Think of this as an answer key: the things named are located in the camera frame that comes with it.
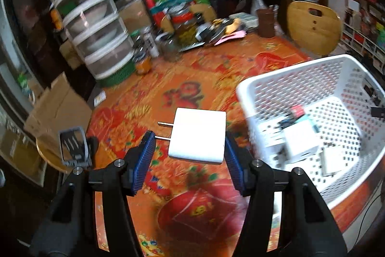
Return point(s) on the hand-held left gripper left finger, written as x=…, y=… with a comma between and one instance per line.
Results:
x=144, y=160

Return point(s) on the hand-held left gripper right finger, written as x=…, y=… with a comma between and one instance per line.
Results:
x=233, y=160

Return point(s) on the white wall charger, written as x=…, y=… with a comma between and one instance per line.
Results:
x=198, y=136

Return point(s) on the white perforated plastic basket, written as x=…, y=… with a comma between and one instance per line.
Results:
x=242, y=97

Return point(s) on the white chargers in basket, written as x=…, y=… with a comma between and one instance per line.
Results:
x=300, y=139

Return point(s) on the small white card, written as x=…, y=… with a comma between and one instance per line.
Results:
x=100, y=99

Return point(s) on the red black small box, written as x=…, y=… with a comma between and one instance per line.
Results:
x=296, y=111

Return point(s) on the green mesh basket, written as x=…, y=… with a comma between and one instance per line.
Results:
x=117, y=76

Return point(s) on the orange floral tablecloth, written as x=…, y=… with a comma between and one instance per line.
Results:
x=180, y=79

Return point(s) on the orange jar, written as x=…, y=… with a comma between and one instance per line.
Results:
x=143, y=64

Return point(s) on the round wooden stool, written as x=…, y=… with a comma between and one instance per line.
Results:
x=48, y=154

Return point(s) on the white flat charger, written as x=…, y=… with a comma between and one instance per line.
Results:
x=332, y=162

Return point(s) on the open cardboard box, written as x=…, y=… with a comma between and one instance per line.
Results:
x=57, y=109

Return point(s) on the empty glass jar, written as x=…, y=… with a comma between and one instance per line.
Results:
x=168, y=49

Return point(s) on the bottle with black label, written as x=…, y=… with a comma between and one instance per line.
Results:
x=150, y=43

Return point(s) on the pink paper notes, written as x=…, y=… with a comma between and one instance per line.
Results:
x=231, y=35

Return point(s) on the orange packet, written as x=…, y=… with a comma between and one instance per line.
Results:
x=233, y=25

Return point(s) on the red lid pickle jar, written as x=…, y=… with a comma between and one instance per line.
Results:
x=183, y=31

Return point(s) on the clear stacked drawer unit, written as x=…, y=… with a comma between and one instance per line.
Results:
x=96, y=34

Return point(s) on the brown cylindrical container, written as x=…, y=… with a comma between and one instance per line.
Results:
x=266, y=25

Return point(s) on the wooden chair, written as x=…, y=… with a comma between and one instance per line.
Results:
x=312, y=40

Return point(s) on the closed brown cardboard box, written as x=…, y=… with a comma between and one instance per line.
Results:
x=135, y=16

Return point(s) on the round wooden board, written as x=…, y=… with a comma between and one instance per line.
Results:
x=206, y=11

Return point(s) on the bookshelf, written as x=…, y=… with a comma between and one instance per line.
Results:
x=361, y=4

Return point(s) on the grey plastic frame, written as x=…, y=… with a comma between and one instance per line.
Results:
x=75, y=151

